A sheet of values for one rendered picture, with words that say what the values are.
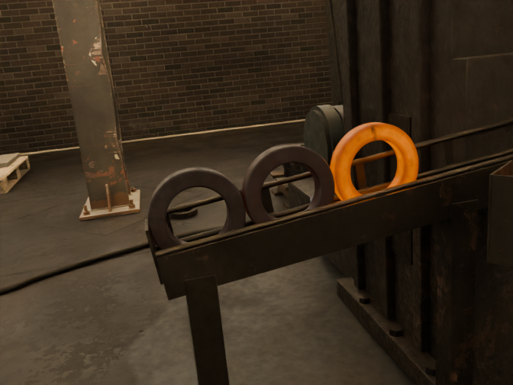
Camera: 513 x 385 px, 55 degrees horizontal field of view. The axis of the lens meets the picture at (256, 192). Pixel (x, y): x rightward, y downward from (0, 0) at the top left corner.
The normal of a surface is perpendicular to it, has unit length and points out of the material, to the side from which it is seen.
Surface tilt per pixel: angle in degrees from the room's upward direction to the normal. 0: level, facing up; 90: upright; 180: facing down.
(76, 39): 90
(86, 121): 90
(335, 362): 0
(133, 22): 90
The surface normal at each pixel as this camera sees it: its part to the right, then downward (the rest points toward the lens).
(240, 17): 0.22, 0.23
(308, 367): -0.09, -0.96
